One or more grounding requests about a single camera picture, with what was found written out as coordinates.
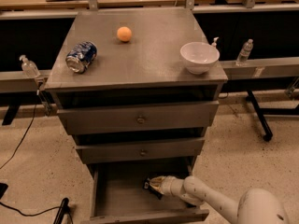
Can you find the black table leg right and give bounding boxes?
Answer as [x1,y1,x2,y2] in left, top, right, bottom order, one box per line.
[246,90,273,142]

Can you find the white ceramic bowl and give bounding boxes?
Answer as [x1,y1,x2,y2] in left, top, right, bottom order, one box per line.
[180,42,220,75]

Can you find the grey wooden drawer cabinet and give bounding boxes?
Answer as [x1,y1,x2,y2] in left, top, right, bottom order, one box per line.
[45,7,229,224]

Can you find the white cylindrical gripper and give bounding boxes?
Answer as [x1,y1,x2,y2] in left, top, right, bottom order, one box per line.
[149,175,177,196]

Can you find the grey top drawer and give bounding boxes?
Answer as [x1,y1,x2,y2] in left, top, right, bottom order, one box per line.
[58,101,219,134]

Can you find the blue crushed soda can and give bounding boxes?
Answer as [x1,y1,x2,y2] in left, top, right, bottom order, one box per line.
[65,41,97,74]

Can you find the grey middle drawer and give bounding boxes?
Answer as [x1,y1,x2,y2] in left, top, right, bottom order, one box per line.
[76,137,205,164]

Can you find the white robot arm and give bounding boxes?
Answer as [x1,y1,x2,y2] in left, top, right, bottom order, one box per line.
[148,175,289,224]

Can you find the grey open bottom drawer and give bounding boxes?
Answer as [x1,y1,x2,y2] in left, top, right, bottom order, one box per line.
[80,158,209,224]

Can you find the black stand foot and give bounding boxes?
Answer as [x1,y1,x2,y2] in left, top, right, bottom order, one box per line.
[53,198,70,224]

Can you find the clear plastic water bottle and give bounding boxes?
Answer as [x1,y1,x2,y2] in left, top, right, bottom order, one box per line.
[235,39,253,66]

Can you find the clear sanitizer pump bottle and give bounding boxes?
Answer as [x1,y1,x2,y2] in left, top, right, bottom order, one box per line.
[20,55,40,78]

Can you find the orange fruit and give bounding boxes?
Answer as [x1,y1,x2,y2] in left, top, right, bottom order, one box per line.
[117,26,132,42]

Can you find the black floor cable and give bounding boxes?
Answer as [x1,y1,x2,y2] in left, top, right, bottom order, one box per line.
[0,103,74,224]

